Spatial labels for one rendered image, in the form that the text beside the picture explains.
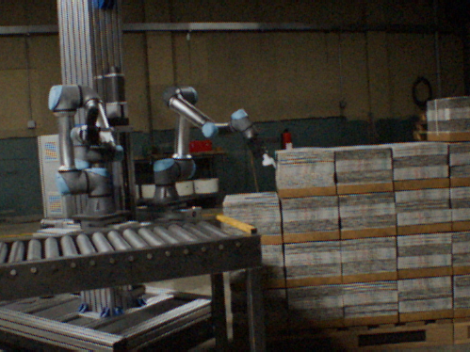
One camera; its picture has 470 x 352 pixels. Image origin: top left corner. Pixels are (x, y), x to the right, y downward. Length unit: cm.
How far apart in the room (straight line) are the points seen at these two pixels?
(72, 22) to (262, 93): 698
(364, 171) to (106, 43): 153
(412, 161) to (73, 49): 188
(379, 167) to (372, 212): 23
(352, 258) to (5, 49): 733
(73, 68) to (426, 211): 201
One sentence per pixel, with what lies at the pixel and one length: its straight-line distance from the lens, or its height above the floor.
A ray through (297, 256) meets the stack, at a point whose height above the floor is 53.
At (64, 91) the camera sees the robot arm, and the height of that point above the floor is 143.
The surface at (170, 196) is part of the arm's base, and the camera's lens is 330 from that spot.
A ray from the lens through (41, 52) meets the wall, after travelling 945.
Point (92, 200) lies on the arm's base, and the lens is 297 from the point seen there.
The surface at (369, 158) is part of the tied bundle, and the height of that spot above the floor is 101.
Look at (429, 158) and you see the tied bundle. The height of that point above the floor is 99.
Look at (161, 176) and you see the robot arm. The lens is 330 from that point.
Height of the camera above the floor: 119
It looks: 4 degrees down
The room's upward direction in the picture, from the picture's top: 4 degrees counter-clockwise
